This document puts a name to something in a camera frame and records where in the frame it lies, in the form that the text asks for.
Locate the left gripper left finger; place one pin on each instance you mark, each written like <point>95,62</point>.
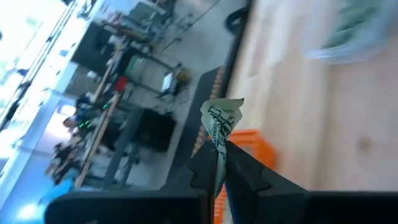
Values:
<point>202,174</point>

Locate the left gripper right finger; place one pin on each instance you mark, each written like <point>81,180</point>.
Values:
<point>248,193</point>

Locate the green printed sachet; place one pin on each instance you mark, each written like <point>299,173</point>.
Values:
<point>222,119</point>
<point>342,37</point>

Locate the orange-red plastic basket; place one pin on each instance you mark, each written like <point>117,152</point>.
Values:
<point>252,146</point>

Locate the black cabinet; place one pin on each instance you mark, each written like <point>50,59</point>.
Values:
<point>155,130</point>

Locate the black hazard-striped floor mat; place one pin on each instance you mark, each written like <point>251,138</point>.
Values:
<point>199,102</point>

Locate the red background object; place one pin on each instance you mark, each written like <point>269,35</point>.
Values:
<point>120,84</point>

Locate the clear plastic container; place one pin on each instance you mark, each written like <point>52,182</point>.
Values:
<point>326,54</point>

